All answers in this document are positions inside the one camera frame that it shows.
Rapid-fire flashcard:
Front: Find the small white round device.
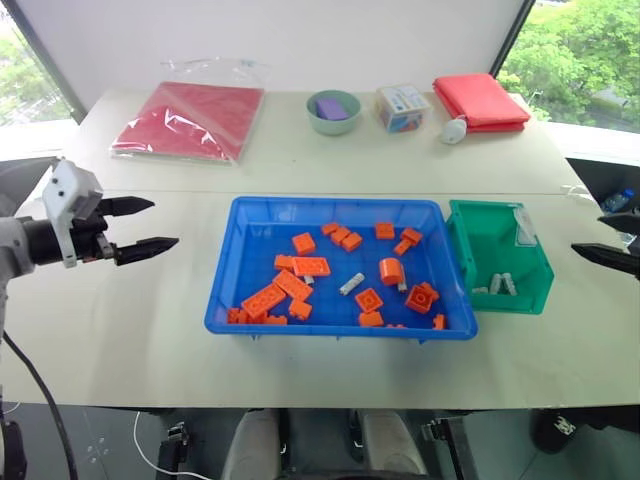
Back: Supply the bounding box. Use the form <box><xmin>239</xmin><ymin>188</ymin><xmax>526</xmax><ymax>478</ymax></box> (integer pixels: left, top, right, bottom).
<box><xmin>439</xmin><ymin>116</ymin><xmax>469</xmax><ymax>146</ymax></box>

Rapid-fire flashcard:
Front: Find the plastic water bottle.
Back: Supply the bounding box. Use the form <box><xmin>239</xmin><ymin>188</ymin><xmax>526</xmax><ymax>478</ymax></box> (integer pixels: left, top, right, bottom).
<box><xmin>601</xmin><ymin>188</ymin><xmax>637</xmax><ymax>214</ymax></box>

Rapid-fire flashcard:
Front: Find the purple block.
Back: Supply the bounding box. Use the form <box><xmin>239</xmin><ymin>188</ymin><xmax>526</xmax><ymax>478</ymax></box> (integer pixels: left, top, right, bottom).
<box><xmin>314</xmin><ymin>97</ymin><xmax>350</xmax><ymax>123</ymax></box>

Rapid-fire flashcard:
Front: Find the pale green bowl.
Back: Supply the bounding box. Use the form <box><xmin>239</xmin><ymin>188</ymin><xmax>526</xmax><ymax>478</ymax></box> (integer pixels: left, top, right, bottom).
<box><xmin>305</xmin><ymin>89</ymin><xmax>363</xmax><ymax>138</ymax></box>

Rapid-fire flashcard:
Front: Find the clear empty plastic bag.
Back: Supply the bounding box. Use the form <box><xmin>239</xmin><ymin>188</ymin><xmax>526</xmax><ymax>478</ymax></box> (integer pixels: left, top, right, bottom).
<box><xmin>159</xmin><ymin>56</ymin><xmax>272</xmax><ymax>85</ymax></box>

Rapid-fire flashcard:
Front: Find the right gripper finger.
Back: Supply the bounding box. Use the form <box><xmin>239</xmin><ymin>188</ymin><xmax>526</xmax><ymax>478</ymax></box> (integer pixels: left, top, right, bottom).
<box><xmin>596</xmin><ymin>209</ymin><xmax>640</xmax><ymax>234</ymax></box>
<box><xmin>570</xmin><ymin>242</ymin><xmax>640</xmax><ymax>282</ymax></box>

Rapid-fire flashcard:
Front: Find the clear label holder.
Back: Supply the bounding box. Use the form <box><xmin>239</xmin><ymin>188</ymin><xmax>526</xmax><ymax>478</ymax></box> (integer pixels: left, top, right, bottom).
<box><xmin>514</xmin><ymin>208</ymin><xmax>540</xmax><ymax>250</ymax></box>

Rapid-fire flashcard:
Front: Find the white floor cable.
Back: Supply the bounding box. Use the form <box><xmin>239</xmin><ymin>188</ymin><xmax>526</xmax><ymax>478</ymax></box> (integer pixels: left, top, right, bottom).
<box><xmin>133</xmin><ymin>409</ymin><xmax>214</xmax><ymax>479</ymax></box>

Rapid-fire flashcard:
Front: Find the pink fabric in plastic bag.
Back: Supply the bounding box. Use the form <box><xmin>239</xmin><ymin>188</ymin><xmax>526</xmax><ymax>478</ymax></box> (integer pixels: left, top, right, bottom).
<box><xmin>109</xmin><ymin>80</ymin><xmax>266</xmax><ymax>169</ymax></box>

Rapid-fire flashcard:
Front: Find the orange square building block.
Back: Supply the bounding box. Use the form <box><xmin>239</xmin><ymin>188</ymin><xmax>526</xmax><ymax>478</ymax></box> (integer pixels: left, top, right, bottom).
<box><xmin>291</xmin><ymin>232</ymin><xmax>318</xmax><ymax>257</ymax></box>
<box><xmin>354</xmin><ymin>287</ymin><xmax>384</xmax><ymax>314</ymax></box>
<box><xmin>404</xmin><ymin>285</ymin><xmax>434</xmax><ymax>315</ymax></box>

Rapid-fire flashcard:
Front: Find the clear plastic card box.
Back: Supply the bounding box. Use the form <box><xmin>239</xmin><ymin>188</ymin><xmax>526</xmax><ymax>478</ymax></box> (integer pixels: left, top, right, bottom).
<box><xmin>375</xmin><ymin>83</ymin><xmax>430</xmax><ymax>136</ymax></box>

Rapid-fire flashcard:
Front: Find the black shoe white logo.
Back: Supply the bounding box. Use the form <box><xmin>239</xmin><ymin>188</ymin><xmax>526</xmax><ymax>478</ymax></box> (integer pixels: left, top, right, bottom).
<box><xmin>531</xmin><ymin>411</ymin><xmax>580</xmax><ymax>455</ymax></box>

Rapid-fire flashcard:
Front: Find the grey rounded robot leg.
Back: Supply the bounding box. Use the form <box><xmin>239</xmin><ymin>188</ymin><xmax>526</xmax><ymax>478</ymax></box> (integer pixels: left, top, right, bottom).
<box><xmin>360</xmin><ymin>411</ymin><xmax>427</xmax><ymax>480</ymax></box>
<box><xmin>221</xmin><ymin>409</ymin><xmax>282</xmax><ymax>480</ymax></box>

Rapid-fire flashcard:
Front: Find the red folded cloth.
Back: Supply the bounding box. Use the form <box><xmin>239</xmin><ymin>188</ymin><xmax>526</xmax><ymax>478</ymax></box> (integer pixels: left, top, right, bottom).
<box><xmin>431</xmin><ymin>73</ymin><xmax>533</xmax><ymax>136</ymax></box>

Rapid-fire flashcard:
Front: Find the orange curved building block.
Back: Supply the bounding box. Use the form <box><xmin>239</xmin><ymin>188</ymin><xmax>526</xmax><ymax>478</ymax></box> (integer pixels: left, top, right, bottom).
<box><xmin>378</xmin><ymin>257</ymin><xmax>406</xmax><ymax>287</ymax></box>

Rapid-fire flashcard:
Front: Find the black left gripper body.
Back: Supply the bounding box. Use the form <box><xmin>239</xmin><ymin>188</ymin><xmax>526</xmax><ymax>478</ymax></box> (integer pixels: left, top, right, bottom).
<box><xmin>69</xmin><ymin>198</ymin><xmax>119</xmax><ymax>266</ymax></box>

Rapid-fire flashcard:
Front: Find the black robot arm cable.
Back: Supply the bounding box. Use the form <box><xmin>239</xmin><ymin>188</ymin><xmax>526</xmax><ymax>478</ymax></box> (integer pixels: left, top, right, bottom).
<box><xmin>0</xmin><ymin>327</ymin><xmax>79</xmax><ymax>480</ymax></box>

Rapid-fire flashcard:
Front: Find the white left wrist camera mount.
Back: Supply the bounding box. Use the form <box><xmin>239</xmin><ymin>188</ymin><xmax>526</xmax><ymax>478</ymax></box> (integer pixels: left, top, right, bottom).
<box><xmin>41</xmin><ymin>158</ymin><xmax>104</xmax><ymax>270</ymax></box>

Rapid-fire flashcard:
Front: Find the black metal table bracket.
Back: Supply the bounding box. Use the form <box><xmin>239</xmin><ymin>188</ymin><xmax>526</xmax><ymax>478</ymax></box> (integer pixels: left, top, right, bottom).
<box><xmin>420</xmin><ymin>415</ymin><xmax>476</xmax><ymax>480</ymax></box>
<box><xmin>156</xmin><ymin>420</ymin><xmax>190</xmax><ymax>480</ymax></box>

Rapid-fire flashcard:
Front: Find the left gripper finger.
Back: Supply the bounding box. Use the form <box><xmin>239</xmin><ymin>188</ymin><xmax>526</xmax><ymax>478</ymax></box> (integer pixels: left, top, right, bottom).
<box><xmin>102</xmin><ymin>195</ymin><xmax>156</xmax><ymax>219</ymax></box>
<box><xmin>114</xmin><ymin>236</ymin><xmax>181</xmax><ymax>267</ymax></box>

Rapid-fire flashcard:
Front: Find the blue plastic tray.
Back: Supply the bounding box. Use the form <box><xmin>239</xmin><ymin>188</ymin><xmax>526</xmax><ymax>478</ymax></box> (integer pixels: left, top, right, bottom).
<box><xmin>203</xmin><ymin>195</ymin><xmax>480</xmax><ymax>347</ymax></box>

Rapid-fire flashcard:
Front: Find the green plastic bin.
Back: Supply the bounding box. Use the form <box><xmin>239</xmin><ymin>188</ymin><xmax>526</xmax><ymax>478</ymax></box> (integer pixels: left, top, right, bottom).
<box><xmin>445</xmin><ymin>199</ymin><xmax>558</xmax><ymax>317</ymax></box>

